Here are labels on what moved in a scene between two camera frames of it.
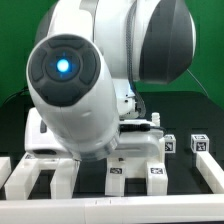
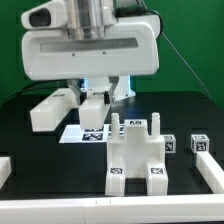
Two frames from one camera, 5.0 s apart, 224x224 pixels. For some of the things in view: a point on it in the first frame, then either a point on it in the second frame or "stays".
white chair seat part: x=139 y=143 stays
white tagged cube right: x=199 y=143 stays
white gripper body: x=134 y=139 to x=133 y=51
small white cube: x=156 y=178 stays
